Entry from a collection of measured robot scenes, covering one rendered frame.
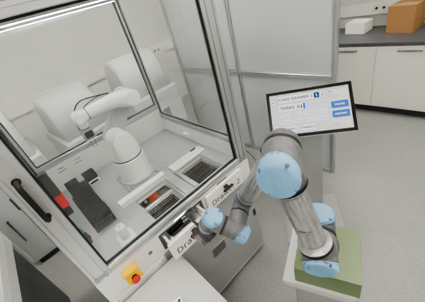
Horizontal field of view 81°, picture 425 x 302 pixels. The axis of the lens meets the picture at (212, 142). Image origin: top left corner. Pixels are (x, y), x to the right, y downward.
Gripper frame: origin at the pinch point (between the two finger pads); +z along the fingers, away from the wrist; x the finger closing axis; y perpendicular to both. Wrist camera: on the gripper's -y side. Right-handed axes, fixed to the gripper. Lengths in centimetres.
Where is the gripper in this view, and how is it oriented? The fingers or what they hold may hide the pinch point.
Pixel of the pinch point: (197, 232)
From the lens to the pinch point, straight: 129.4
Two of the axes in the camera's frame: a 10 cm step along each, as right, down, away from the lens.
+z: -1.8, 5.2, 8.4
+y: 6.8, 6.8, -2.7
